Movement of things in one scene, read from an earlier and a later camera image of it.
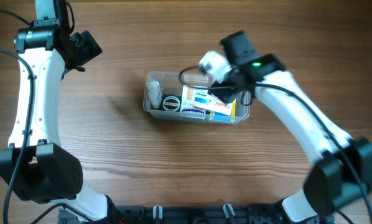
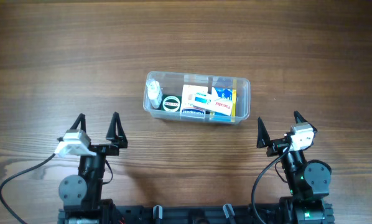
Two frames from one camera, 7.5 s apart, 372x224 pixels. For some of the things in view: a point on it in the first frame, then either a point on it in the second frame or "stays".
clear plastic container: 186,96 stays
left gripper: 89,48 to 112,147
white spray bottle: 155,93 stays
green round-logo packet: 171,103 stays
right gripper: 223,91 to 264,140
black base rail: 249,214 stays
